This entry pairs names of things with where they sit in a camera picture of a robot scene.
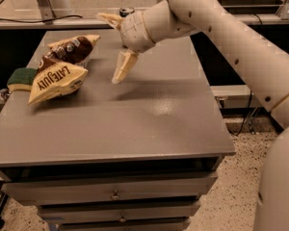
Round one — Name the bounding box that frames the blue silver energy drink can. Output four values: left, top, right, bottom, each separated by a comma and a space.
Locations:
119, 7, 135, 17

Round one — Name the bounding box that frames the bottom grey drawer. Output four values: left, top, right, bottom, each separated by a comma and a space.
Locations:
59, 218, 190, 231

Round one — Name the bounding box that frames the green yellow sponge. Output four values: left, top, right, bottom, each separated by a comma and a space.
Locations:
7, 67, 37, 92

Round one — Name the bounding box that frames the grey side ledge right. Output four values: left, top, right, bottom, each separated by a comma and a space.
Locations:
211, 85, 262, 109

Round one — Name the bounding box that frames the grey drawer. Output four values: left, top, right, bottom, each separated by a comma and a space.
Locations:
59, 218, 190, 231
2, 172, 217, 206
38, 198, 199, 224

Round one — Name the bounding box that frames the grey metal rail shelf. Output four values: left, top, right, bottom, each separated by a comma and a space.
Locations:
0, 13, 289, 30

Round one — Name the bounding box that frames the middle grey drawer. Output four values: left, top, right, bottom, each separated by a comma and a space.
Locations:
38, 198, 199, 224

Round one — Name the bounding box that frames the brown chip bag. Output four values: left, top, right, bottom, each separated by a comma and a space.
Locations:
28, 35, 100, 105

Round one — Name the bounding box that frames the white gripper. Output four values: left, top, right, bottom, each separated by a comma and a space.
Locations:
96, 12, 155, 84

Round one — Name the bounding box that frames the top grey drawer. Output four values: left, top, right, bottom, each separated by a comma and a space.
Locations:
2, 172, 217, 206

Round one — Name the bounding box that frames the black cable on rail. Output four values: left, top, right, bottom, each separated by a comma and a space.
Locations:
0, 14, 84, 24

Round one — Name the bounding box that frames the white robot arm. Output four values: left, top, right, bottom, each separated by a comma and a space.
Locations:
97, 0, 289, 231

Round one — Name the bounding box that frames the black hanging cable right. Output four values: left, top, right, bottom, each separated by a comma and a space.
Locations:
225, 90, 254, 137

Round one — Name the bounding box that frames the grey drawer cabinet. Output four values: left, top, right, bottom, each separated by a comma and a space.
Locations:
0, 27, 237, 231

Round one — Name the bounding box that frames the metal bracket post left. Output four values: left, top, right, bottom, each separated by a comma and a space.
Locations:
28, 0, 73, 21

